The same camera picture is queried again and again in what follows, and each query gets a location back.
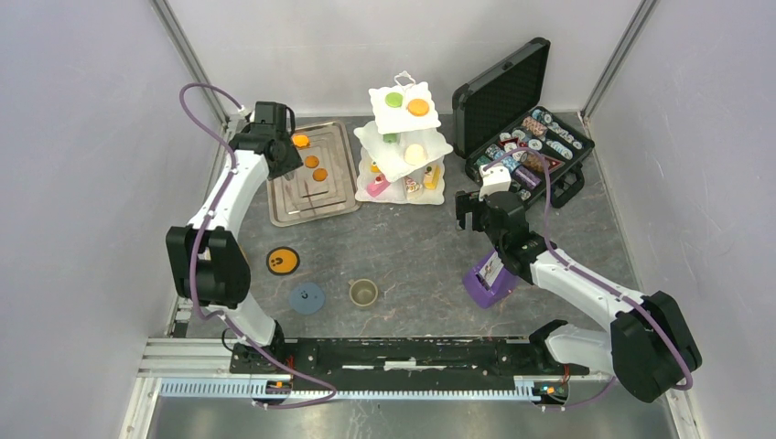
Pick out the black poker chip case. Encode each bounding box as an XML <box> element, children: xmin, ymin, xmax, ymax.
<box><xmin>452</xmin><ymin>37</ymin><xmax>595</xmax><ymax>209</ymax></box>

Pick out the purple card shuffler box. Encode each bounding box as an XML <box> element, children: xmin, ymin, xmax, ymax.
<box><xmin>462</xmin><ymin>251</ymin><xmax>519</xmax><ymax>309</ymax></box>

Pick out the green macaron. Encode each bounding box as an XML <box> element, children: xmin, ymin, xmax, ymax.
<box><xmin>384</xmin><ymin>91</ymin><xmax>404</xmax><ymax>108</ymax></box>

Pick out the silver metal tray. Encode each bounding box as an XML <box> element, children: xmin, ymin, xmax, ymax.
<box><xmin>267</xmin><ymin>121</ymin><xmax>361</xmax><ymax>227</ymax></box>

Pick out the pink layered cake slice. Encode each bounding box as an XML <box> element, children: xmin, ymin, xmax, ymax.
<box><xmin>366</xmin><ymin>174</ymin><xmax>392</xmax><ymax>198</ymax></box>

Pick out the yellow rectangular cake slice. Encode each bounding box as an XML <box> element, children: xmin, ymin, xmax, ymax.
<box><xmin>423</xmin><ymin>164</ymin><xmax>441</xmax><ymax>190</ymax></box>

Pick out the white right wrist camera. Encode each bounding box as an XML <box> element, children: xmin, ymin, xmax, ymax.
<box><xmin>479</xmin><ymin>164</ymin><xmax>512</xmax><ymax>201</ymax></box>

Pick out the white three-tier cake stand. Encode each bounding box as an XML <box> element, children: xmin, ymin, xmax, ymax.
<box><xmin>353</xmin><ymin>70</ymin><xmax>453</xmax><ymax>206</ymax></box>

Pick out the orange fish cookie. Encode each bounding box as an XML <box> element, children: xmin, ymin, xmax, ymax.
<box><xmin>292</xmin><ymin>134</ymin><xmax>310</xmax><ymax>149</ymax></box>

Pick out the orange macaron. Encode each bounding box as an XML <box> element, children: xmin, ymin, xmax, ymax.
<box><xmin>305</xmin><ymin>155</ymin><xmax>320</xmax><ymax>169</ymax></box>
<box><xmin>312</xmin><ymin>167</ymin><xmax>329</xmax><ymax>182</ymax></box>
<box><xmin>406</xmin><ymin>98</ymin><xmax>430</xmax><ymax>117</ymax></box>

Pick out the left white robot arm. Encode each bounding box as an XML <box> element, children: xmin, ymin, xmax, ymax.
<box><xmin>166</xmin><ymin>102</ymin><xmax>302</xmax><ymax>373</ymax></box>

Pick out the olive green cup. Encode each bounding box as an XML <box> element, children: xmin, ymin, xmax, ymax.
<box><xmin>349</xmin><ymin>279</ymin><xmax>379</xmax><ymax>307</ymax></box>

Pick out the brown poker chip stack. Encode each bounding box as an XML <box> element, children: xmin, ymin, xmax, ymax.
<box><xmin>521</xmin><ymin>152</ymin><xmax>564</xmax><ymax>174</ymax></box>

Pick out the yellow smiley coaster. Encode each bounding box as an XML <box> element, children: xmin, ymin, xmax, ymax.
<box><xmin>265</xmin><ymin>246</ymin><xmax>300</xmax><ymax>276</ymax></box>

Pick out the aluminium cable duct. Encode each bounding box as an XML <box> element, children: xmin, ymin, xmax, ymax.
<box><xmin>158</xmin><ymin>378</ymin><xmax>568</xmax><ymax>402</ymax></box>

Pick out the white sprinkle cake slice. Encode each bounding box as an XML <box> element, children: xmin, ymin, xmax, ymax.
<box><xmin>404</xmin><ymin>177</ymin><xmax>424</xmax><ymax>200</ymax></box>

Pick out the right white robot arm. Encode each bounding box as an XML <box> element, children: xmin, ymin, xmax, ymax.
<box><xmin>455</xmin><ymin>191</ymin><xmax>703</xmax><ymax>402</ymax></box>

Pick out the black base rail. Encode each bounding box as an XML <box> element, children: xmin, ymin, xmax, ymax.
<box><xmin>229</xmin><ymin>337</ymin><xmax>589</xmax><ymax>391</ymax></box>

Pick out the blue round coaster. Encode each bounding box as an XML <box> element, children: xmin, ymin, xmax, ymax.
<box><xmin>288</xmin><ymin>283</ymin><xmax>326</xmax><ymax>316</ymax></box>

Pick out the cream round cake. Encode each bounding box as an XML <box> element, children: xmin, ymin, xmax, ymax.
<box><xmin>404</xmin><ymin>144</ymin><xmax>427</xmax><ymax>166</ymax></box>

